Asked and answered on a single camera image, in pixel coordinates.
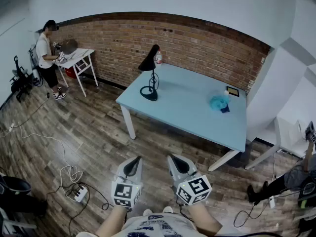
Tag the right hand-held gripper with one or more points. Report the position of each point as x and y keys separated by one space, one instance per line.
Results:
x=195 y=187

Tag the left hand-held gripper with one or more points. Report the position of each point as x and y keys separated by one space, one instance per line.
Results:
x=122 y=192

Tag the black desk lamp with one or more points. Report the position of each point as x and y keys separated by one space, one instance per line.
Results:
x=148 y=62

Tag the person's left forearm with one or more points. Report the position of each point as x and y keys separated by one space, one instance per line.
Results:
x=113 y=221

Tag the person's right forearm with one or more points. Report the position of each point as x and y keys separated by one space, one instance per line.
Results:
x=205 y=218

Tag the person's white shoe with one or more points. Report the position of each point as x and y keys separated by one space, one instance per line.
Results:
x=147 y=212
x=168 y=209

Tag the white power strip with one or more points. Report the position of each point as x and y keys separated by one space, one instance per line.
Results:
x=81 y=193

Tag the person's white printed shirt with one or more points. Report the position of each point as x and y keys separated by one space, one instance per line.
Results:
x=153 y=227

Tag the dark blue pouch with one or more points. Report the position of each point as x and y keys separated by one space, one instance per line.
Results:
x=225 y=109

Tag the blue plastic bag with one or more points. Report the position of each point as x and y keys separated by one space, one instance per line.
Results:
x=218 y=102

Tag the small clear plastic bottle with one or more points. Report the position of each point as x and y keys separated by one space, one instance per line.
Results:
x=225 y=92

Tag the black framed cork board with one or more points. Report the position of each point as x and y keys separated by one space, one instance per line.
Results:
x=232 y=91

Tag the large white table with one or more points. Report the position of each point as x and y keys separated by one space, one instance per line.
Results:
x=288 y=137

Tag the clear red-capped water bottle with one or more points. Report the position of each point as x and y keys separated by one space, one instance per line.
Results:
x=158 y=59

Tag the black round bin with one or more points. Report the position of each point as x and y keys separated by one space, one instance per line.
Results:
x=14 y=185

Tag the small white table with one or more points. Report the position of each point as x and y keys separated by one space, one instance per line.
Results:
x=79 y=55

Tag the brown paper bag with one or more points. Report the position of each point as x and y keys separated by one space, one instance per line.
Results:
x=69 y=46

